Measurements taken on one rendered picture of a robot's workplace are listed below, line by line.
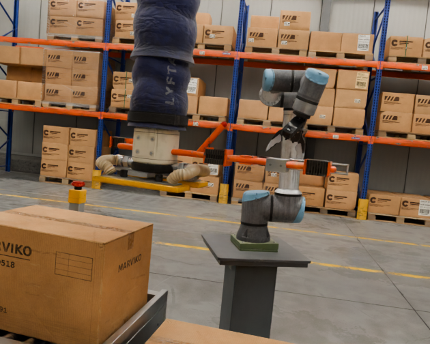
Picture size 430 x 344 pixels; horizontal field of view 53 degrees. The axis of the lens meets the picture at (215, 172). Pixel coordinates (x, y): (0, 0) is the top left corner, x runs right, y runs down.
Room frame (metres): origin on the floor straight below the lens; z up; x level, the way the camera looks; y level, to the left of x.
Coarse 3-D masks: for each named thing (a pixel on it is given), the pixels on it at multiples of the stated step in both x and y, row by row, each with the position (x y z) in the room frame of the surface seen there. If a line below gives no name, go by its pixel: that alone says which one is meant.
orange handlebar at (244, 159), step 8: (120, 144) 1.65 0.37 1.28; (128, 144) 1.65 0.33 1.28; (176, 152) 1.57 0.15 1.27; (184, 152) 1.56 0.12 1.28; (192, 152) 1.56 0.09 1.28; (200, 152) 1.55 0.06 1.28; (232, 160) 1.51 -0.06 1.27; (240, 160) 1.50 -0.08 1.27; (248, 160) 1.49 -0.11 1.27; (256, 160) 1.48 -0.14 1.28; (264, 160) 1.47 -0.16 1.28; (296, 168) 1.44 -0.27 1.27
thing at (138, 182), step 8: (96, 176) 1.55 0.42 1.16; (104, 176) 1.55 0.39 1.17; (112, 176) 1.54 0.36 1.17; (120, 176) 1.57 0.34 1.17; (128, 176) 1.59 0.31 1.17; (160, 176) 1.51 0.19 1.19; (120, 184) 1.52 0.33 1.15; (128, 184) 1.50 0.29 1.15; (136, 184) 1.50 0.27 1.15; (144, 184) 1.49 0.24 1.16; (152, 184) 1.48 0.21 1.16; (160, 184) 1.48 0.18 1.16; (168, 184) 1.47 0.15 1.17; (176, 184) 1.49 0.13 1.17; (176, 192) 1.45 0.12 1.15
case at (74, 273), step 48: (0, 240) 1.58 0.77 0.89; (48, 240) 1.52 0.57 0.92; (96, 240) 1.48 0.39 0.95; (144, 240) 1.77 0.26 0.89; (0, 288) 1.58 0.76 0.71; (48, 288) 1.52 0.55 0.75; (96, 288) 1.47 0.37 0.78; (144, 288) 1.81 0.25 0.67; (48, 336) 1.52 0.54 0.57; (96, 336) 1.46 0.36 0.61
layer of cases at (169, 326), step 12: (168, 324) 1.76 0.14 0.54; (180, 324) 1.78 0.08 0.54; (192, 324) 1.79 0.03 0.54; (156, 336) 1.65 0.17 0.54; (168, 336) 1.66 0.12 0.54; (180, 336) 1.67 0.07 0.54; (192, 336) 1.68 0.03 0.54; (204, 336) 1.68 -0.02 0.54; (216, 336) 1.69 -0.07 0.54; (228, 336) 1.70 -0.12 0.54; (240, 336) 1.71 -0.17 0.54; (252, 336) 1.72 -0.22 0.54
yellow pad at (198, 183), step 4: (132, 176) 1.72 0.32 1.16; (136, 176) 1.71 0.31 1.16; (164, 176) 1.71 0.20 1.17; (164, 180) 1.67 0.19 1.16; (184, 180) 1.66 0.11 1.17; (188, 180) 1.65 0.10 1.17; (192, 180) 1.66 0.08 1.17; (196, 180) 1.67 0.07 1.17; (200, 180) 1.70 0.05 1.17; (184, 184) 1.64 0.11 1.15; (188, 184) 1.64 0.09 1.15; (192, 184) 1.63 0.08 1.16; (196, 184) 1.63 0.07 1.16; (200, 184) 1.64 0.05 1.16; (204, 184) 1.68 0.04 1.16
